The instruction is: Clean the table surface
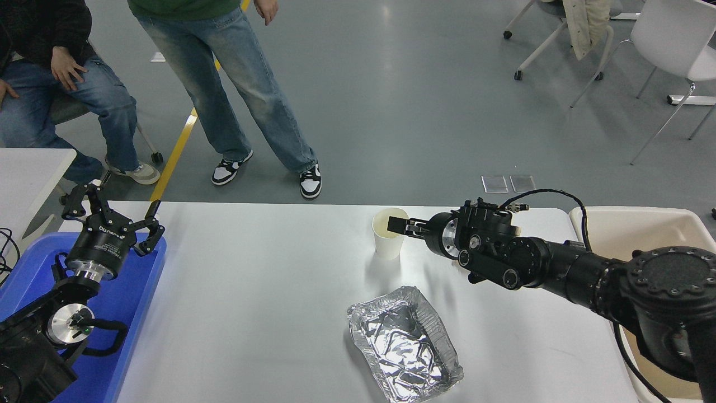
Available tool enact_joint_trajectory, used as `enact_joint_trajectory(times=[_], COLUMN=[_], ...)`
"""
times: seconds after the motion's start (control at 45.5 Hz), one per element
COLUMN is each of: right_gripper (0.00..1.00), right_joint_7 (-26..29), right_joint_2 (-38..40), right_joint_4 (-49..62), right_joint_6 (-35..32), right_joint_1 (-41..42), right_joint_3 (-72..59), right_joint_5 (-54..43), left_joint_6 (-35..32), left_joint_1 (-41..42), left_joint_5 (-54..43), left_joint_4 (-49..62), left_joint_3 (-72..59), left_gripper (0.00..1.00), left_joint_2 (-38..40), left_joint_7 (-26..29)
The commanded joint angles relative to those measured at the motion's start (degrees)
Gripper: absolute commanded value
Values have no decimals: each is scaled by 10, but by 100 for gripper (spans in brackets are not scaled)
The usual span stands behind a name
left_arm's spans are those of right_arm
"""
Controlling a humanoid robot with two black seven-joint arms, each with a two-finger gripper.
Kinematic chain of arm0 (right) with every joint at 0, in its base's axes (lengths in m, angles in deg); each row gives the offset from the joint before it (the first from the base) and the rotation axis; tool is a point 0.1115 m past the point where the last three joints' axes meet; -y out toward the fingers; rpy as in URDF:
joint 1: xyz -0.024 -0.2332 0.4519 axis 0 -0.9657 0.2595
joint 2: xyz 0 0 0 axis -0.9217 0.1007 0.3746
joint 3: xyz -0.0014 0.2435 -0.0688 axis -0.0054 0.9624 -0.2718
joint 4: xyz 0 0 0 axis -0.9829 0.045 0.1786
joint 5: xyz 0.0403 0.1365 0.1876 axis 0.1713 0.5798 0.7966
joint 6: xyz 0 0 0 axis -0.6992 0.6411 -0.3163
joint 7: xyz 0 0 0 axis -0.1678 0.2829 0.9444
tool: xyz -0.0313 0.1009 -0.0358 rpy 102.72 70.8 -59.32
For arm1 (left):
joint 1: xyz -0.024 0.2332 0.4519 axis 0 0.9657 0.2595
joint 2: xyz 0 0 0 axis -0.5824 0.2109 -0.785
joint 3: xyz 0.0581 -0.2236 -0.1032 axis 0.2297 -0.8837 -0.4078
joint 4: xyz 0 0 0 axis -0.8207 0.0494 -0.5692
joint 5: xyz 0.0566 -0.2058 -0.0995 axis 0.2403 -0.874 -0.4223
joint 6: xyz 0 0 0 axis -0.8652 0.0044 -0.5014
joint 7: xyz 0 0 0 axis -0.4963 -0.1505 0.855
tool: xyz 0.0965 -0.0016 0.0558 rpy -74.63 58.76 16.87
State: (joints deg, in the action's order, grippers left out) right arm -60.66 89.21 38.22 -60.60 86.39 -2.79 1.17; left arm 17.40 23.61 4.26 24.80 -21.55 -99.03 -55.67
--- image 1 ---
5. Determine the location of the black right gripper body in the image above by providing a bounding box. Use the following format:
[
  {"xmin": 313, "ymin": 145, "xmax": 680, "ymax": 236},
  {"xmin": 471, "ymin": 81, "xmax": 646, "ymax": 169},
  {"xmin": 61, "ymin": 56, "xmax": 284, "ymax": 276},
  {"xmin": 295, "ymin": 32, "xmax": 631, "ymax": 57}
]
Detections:
[{"xmin": 422, "ymin": 212, "xmax": 447, "ymax": 258}]

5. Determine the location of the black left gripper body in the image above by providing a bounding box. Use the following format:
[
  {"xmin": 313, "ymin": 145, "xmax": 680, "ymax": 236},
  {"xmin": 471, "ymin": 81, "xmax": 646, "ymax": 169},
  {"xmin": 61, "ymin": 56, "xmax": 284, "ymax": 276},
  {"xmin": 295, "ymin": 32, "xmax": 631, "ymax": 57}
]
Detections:
[{"xmin": 65, "ymin": 221, "xmax": 138, "ymax": 279}]

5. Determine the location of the white paper cup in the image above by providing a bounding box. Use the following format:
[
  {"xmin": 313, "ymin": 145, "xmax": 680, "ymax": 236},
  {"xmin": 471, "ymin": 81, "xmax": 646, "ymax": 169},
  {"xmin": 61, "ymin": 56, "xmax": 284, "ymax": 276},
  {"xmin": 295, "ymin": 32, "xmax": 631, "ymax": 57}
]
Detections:
[{"xmin": 371, "ymin": 208, "xmax": 409, "ymax": 260}]

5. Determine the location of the silver foil tray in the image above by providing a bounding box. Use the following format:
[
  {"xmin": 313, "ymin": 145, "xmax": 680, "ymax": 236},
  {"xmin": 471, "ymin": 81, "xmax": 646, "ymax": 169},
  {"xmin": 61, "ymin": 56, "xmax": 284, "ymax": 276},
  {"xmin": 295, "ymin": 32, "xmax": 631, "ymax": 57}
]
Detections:
[{"xmin": 346, "ymin": 285, "xmax": 464, "ymax": 403}]

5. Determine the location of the seated person's left hand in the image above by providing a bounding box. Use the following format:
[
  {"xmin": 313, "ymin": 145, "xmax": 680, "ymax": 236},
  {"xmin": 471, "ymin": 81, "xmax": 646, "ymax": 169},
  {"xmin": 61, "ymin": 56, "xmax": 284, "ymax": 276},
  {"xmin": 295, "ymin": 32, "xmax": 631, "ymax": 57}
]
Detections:
[{"xmin": 50, "ymin": 46, "xmax": 88, "ymax": 92}]

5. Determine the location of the seated person's right hand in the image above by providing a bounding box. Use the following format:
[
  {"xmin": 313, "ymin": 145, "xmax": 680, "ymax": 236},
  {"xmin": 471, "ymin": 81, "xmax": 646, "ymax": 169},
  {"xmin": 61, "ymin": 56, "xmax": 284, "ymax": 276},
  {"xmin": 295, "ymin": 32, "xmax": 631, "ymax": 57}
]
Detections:
[{"xmin": 0, "ymin": 79, "xmax": 20, "ymax": 110}]

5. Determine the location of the standing person's hand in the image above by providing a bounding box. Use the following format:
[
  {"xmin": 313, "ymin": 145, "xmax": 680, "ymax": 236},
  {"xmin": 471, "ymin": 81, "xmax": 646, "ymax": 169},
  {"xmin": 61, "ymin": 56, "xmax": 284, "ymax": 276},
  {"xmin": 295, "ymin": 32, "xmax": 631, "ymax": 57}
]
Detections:
[{"xmin": 254, "ymin": 0, "xmax": 279, "ymax": 26}]

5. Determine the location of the blue plastic tray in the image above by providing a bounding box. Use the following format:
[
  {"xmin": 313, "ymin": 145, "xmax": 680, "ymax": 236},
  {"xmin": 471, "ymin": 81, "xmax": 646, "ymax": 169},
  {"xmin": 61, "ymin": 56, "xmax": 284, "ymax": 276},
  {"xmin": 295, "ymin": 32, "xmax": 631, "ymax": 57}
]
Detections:
[{"xmin": 0, "ymin": 232, "xmax": 167, "ymax": 403}]

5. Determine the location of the white side table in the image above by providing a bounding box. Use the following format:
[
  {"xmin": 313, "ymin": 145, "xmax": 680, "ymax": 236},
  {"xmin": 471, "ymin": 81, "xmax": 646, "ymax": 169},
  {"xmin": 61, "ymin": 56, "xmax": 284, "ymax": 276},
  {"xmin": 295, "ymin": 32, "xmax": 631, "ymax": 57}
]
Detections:
[{"xmin": 0, "ymin": 148, "xmax": 77, "ymax": 261}]

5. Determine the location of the grey office chair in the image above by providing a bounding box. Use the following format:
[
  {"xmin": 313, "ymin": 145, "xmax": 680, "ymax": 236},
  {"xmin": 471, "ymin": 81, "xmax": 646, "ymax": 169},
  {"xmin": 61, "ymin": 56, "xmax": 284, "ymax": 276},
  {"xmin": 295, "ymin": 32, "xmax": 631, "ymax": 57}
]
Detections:
[{"xmin": 49, "ymin": 90, "xmax": 164, "ymax": 188}]

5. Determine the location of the seated person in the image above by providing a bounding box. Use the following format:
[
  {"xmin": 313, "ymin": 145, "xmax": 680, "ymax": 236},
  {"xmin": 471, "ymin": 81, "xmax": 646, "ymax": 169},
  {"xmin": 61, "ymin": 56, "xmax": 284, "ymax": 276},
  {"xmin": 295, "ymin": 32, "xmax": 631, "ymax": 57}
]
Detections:
[{"xmin": 0, "ymin": 0, "xmax": 161, "ymax": 186}]

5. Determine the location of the standing person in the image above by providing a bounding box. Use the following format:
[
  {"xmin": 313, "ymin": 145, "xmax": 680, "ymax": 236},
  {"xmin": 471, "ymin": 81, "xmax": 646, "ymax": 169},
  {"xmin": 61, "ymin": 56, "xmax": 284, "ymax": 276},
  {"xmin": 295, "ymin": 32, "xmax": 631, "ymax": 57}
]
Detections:
[{"xmin": 128, "ymin": 0, "xmax": 323, "ymax": 200}]

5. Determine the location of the large pale bin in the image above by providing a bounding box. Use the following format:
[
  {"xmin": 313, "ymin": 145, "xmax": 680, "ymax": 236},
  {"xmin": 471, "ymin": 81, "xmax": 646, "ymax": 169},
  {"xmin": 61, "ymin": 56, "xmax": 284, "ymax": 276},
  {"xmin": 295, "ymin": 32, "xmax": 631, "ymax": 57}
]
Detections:
[{"xmin": 568, "ymin": 206, "xmax": 716, "ymax": 403}]

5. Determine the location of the white rolling chair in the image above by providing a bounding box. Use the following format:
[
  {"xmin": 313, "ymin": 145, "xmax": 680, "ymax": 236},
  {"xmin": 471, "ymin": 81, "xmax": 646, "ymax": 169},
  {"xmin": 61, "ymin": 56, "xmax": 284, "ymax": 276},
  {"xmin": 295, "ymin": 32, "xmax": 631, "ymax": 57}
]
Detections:
[{"xmin": 502, "ymin": 0, "xmax": 642, "ymax": 82}]

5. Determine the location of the beige coat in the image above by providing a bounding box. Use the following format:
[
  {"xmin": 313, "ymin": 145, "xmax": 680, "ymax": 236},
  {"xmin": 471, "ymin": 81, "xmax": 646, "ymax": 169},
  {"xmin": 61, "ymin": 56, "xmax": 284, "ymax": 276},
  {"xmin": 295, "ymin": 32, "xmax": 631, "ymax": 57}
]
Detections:
[{"xmin": 561, "ymin": 0, "xmax": 613, "ymax": 61}]

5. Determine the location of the white furniture base bar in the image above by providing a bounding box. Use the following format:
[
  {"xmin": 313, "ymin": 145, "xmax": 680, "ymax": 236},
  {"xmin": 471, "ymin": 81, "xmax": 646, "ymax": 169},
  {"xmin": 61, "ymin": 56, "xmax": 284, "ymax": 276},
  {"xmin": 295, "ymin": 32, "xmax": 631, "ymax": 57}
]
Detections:
[{"xmin": 666, "ymin": 94, "xmax": 716, "ymax": 107}]

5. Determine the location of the white plastic chair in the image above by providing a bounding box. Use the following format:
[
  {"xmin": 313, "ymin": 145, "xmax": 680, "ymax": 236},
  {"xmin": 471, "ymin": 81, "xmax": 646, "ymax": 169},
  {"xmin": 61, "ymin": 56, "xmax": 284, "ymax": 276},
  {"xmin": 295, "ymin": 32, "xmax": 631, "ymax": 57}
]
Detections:
[{"xmin": 570, "ymin": 0, "xmax": 716, "ymax": 166}]

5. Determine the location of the black cable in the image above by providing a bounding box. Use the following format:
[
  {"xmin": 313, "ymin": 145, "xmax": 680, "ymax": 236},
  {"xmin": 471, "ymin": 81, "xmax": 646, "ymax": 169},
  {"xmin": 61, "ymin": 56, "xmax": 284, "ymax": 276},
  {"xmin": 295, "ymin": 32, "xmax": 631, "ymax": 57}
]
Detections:
[{"xmin": 0, "ymin": 227, "xmax": 22, "ymax": 287}]

